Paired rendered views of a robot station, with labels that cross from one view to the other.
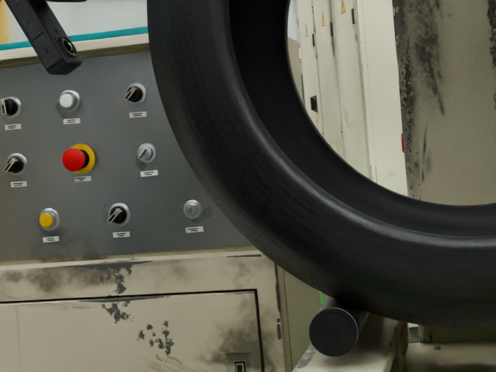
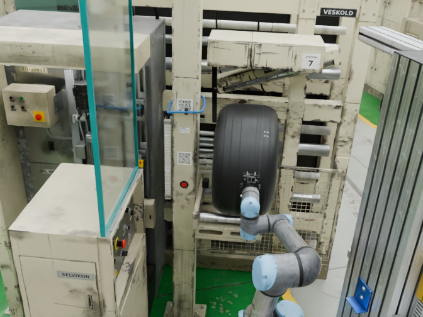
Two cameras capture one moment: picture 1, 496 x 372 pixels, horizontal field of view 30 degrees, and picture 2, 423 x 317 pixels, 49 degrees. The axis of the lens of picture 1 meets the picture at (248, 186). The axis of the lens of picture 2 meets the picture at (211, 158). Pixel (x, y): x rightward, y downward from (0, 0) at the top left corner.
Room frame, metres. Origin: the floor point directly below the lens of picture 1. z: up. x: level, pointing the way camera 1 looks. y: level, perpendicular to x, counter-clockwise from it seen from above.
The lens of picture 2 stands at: (1.45, 1.94, 2.35)
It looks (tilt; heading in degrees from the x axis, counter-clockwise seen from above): 27 degrees down; 261
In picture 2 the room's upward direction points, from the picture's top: 2 degrees clockwise
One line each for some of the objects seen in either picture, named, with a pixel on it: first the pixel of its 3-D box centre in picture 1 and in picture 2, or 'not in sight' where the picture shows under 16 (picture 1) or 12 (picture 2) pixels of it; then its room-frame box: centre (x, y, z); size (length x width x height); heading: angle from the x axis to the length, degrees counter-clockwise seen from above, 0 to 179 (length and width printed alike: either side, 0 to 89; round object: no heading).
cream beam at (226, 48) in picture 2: not in sight; (265, 51); (0.79, -0.50, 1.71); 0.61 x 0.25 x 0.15; 167
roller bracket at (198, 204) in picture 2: not in sight; (199, 202); (1.16, -0.28, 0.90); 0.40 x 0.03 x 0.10; 77
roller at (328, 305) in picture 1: (353, 297); (230, 219); (1.01, -0.10, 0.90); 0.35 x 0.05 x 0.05; 167
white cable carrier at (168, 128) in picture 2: not in sight; (169, 158); (1.33, -0.27, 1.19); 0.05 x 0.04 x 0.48; 77
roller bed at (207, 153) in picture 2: not in sight; (199, 148); (1.11, -0.66, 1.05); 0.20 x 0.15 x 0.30; 167
